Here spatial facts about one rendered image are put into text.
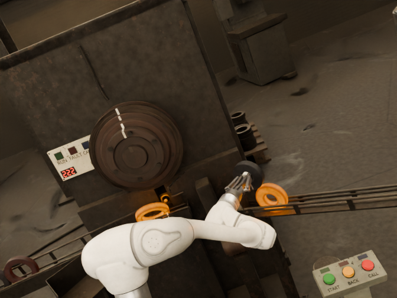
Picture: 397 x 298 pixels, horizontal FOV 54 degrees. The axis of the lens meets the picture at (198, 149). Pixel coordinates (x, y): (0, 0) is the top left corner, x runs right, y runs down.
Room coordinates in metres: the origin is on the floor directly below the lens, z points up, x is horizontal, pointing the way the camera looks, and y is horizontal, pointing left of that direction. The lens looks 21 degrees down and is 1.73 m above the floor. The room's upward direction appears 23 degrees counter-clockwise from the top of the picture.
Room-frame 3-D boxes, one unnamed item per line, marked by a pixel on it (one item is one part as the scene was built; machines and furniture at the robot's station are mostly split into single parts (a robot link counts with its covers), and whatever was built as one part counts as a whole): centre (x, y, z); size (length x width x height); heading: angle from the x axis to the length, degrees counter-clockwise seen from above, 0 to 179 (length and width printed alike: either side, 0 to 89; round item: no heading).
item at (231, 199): (1.50, -0.03, 0.85); 0.09 x 0.06 x 0.09; 51
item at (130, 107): (1.91, 0.29, 1.11); 0.47 x 0.06 x 0.47; 86
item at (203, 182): (1.91, 0.05, 0.68); 0.11 x 0.08 x 0.24; 176
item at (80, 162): (2.04, 0.62, 1.15); 0.26 x 0.02 x 0.18; 86
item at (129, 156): (1.81, 0.30, 1.11); 0.28 x 0.06 x 0.28; 86
